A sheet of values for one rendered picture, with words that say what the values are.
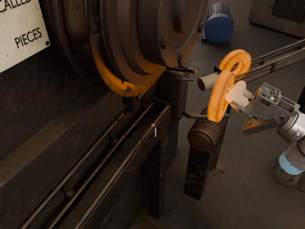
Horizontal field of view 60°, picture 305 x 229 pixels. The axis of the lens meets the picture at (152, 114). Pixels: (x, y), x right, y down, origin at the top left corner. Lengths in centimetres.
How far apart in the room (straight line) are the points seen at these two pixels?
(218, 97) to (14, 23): 52
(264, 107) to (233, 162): 100
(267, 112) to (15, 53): 62
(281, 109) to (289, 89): 173
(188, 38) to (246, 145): 128
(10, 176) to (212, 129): 80
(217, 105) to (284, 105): 18
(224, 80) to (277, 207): 102
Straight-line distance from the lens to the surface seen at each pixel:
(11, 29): 55
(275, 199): 168
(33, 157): 63
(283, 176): 171
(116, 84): 59
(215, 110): 77
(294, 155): 88
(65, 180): 73
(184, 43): 68
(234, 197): 161
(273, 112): 81
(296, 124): 80
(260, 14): 352
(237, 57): 118
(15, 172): 62
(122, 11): 50
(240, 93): 79
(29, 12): 57
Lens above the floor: 132
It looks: 41 degrees down
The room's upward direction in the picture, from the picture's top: straight up
